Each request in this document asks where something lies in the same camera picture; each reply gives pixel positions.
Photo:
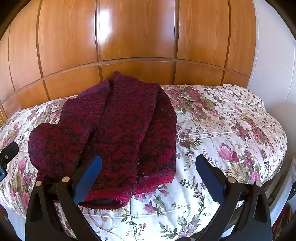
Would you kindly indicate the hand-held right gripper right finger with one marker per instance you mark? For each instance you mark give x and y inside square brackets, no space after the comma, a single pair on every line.
[209,178]

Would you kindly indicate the floral bed cover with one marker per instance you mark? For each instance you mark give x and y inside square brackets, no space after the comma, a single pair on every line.
[219,139]

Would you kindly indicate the bed frame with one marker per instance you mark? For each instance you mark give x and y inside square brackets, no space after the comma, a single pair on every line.
[281,192]

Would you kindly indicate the wooden wardrobe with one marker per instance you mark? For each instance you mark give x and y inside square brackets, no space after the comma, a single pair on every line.
[129,39]

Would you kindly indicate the dark red knitted sweater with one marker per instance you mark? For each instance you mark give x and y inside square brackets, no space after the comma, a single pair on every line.
[111,143]

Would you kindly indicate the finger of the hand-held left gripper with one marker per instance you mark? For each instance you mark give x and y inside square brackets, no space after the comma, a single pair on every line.
[7,160]

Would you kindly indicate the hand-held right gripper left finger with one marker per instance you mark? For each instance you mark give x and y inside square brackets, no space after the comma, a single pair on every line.
[89,178]

